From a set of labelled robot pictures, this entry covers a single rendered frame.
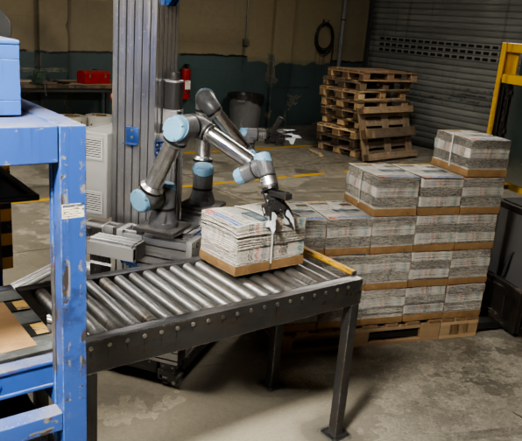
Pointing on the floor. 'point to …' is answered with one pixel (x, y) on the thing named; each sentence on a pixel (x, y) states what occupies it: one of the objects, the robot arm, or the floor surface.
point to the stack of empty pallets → (353, 75)
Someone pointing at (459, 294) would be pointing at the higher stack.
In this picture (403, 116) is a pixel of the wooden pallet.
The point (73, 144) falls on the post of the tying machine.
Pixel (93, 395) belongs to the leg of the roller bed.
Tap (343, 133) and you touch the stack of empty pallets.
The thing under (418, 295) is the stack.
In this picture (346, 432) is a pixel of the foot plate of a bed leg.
